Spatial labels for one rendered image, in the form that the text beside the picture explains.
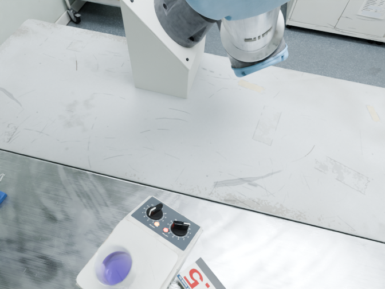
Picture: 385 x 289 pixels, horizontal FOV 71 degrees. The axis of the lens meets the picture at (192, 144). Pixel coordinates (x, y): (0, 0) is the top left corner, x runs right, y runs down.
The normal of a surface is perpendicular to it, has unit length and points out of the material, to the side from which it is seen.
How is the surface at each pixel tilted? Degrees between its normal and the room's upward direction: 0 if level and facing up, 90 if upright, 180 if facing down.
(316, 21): 90
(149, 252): 0
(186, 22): 78
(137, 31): 90
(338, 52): 0
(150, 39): 90
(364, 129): 0
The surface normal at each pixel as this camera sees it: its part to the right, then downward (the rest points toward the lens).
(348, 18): -0.23, 0.81
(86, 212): 0.05, -0.55
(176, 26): -0.07, 0.66
